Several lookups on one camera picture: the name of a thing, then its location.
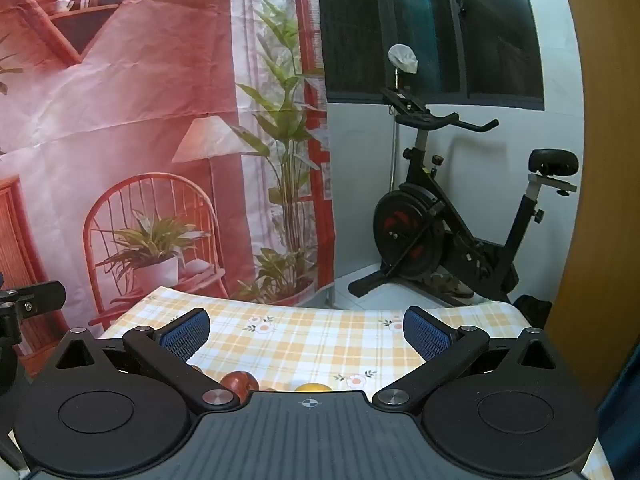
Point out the dark blue cloth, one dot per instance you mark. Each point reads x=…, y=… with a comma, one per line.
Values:
x=625, y=410

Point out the black exercise bike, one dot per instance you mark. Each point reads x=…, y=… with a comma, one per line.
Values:
x=410, y=230

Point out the yellow lemon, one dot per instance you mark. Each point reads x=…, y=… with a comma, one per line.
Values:
x=312, y=388

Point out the dark window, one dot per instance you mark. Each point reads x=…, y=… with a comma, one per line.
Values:
x=475, y=35

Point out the printed room scene backdrop cloth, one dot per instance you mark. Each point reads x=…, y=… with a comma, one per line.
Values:
x=150, y=85

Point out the wooden door panel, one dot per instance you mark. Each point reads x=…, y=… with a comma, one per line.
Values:
x=600, y=210

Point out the orange checked floral tablecloth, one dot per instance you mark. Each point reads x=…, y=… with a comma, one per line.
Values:
x=310, y=340

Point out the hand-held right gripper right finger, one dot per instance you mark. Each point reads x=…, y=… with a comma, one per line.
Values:
x=425, y=332

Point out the black bag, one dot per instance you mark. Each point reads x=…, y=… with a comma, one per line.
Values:
x=532, y=310

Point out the white plastic cover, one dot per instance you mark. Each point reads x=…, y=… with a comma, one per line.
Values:
x=404, y=57

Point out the red apple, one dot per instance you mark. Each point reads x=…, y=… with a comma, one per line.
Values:
x=239, y=385

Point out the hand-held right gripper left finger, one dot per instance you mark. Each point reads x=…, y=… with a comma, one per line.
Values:
x=187, y=335

